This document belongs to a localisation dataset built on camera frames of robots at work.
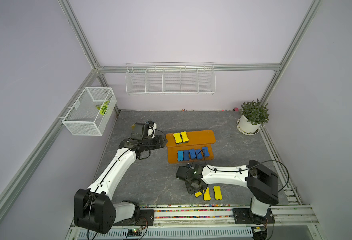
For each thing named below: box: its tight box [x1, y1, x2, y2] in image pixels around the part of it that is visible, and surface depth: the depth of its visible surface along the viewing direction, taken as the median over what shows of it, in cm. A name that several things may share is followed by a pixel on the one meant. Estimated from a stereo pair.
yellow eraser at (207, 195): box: [203, 187, 211, 201], surface depth 80 cm
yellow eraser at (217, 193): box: [213, 186, 223, 200], surface depth 82 cm
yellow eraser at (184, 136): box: [180, 131, 189, 142], surface depth 88 cm
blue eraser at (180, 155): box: [177, 150, 184, 161], surface depth 95 cm
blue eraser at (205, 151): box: [202, 146, 210, 157], surface depth 101 cm
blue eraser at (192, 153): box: [189, 149, 197, 160], surface depth 95 cm
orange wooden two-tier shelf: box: [165, 130, 216, 164], surface depth 89 cm
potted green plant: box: [236, 98, 270, 135], surface depth 96 cm
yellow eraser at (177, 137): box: [173, 132, 183, 144], surface depth 87 cm
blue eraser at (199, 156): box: [195, 149, 203, 160], surface depth 95 cm
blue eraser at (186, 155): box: [183, 150, 190, 162], surface depth 95 cm
